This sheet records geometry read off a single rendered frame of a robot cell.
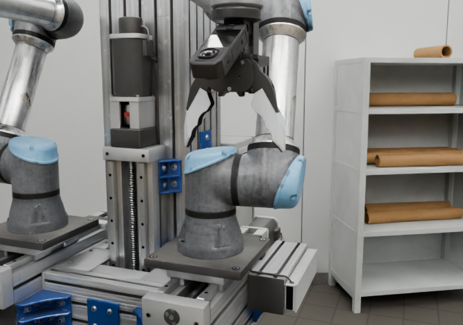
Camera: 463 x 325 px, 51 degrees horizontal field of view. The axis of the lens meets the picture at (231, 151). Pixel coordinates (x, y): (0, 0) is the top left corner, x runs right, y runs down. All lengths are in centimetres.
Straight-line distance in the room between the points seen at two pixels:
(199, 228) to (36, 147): 48
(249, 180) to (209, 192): 9
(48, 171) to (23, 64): 33
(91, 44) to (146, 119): 189
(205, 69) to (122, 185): 71
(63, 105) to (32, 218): 186
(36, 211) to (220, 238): 50
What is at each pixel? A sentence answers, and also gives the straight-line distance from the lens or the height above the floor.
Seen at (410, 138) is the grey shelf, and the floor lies 102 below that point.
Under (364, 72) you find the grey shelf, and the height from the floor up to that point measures 146.
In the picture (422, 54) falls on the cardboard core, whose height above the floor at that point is 158.
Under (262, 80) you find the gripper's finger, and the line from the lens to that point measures 67.
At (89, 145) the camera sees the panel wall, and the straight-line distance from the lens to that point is 311.
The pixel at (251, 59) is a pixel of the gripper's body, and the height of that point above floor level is 145.
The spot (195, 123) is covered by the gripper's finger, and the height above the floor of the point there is 136.
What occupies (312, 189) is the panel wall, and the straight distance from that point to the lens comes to 333.
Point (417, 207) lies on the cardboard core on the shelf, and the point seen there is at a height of 58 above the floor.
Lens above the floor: 142
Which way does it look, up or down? 8 degrees down
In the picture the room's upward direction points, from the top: straight up
